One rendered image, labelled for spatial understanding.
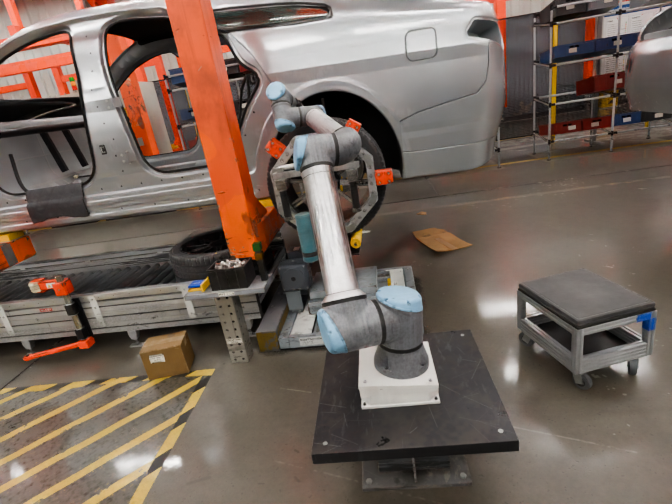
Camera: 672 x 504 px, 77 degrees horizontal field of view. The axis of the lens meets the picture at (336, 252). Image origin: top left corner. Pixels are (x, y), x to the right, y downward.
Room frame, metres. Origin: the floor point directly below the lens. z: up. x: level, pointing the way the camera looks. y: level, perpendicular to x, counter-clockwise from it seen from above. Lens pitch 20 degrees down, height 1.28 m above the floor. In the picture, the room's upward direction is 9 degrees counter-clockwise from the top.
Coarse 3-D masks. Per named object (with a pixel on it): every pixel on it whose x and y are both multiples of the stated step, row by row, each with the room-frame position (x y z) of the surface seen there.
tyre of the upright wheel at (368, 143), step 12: (336, 120) 2.28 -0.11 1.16; (300, 132) 2.30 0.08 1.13; (312, 132) 2.29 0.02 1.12; (360, 132) 2.26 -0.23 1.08; (288, 144) 2.31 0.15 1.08; (372, 144) 2.25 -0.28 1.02; (384, 168) 2.24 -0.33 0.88; (384, 192) 2.24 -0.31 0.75; (276, 204) 2.33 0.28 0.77; (372, 216) 2.25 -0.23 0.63; (360, 228) 2.27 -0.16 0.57
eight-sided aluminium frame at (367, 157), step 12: (288, 156) 2.22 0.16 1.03; (360, 156) 2.17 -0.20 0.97; (372, 156) 2.19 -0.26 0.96; (372, 168) 2.16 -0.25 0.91; (372, 180) 2.17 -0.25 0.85; (276, 192) 2.24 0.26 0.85; (372, 192) 2.19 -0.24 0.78; (372, 204) 2.17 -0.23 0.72; (360, 216) 2.18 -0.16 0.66; (348, 228) 2.19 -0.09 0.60
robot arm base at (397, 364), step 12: (384, 348) 1.20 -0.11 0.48; (420, 348) 1.20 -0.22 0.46; (384, 360) 1.19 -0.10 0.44; (396, 360) 1.17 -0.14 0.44; (408, 360) 1.17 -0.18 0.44; (420, 360) 1.19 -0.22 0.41; (384, 372) 1.18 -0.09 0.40; (396, 372) 1.16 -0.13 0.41; (408, 372) 1.15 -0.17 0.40; (420, 372) 1.16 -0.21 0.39
